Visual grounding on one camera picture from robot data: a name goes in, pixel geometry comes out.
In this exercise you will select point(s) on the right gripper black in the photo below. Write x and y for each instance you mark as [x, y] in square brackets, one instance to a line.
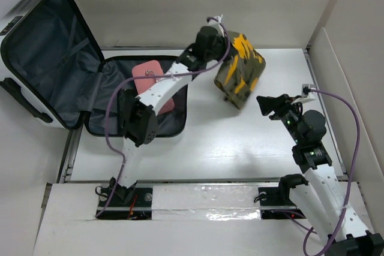
[278, 104]

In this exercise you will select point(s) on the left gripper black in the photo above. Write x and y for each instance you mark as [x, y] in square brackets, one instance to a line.
[222, 40]

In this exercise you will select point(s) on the camouflage orange fabric bag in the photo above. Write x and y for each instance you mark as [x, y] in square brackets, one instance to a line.
[238, 75]

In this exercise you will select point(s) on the pink zippered pouch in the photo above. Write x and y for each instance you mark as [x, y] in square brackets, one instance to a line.
[150, 68]

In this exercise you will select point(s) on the white black hard-shell suitcase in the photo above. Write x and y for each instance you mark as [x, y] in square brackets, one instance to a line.
[53, 66]

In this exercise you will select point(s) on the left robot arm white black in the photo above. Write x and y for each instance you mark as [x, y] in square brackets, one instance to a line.
[140, 112]

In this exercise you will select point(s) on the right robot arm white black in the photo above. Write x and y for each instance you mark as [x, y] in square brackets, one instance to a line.
[316, 191]

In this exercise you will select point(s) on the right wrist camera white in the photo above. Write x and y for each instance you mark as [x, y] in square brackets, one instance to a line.
[308, 93]

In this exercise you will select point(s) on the silver taped mounting rail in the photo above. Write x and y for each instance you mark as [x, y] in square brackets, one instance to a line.
[195, 201]

